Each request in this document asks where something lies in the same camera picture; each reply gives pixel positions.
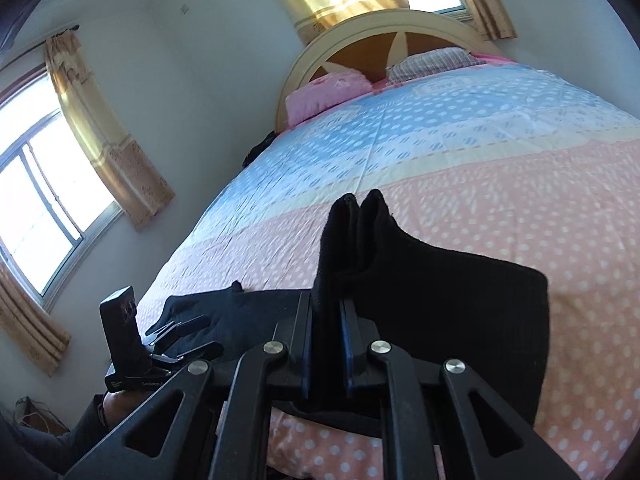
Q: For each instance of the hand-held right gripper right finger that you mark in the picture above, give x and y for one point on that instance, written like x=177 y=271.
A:
x=348 y=355

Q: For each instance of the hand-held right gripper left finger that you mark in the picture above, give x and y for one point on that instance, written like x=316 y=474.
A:
x=304 y=350

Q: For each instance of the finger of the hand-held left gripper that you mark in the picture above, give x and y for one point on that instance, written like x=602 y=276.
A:
x=175 y=327
x=195 y=352

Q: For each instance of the black pants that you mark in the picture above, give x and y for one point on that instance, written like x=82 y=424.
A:
x=450 y=300

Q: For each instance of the person's left forearm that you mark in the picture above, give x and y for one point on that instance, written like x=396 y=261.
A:
x=117 y=407

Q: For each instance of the yellow side window curtain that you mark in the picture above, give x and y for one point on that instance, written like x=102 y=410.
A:
x=115 y=140
x=30 y=325

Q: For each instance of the side window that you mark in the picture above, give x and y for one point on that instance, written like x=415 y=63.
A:
x=45 y=200

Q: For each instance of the dark cloth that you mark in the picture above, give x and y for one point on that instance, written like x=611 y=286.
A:
x=260 y=147

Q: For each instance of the bed with dotted sheet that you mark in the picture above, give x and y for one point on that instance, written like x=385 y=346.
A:
x=450 y=160

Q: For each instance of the pink pillow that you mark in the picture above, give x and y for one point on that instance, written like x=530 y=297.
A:
x=325 y=92

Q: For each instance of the cream wooden headboard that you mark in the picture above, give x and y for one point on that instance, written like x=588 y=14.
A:
x=360 y=55

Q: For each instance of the striped pillow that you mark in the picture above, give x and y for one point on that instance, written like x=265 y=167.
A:
x=435 y=62

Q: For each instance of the curtain rod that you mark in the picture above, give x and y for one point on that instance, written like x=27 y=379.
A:
x=55 y=35

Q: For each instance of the narrow yellow curtain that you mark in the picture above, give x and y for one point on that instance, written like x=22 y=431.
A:
x=482 y=0

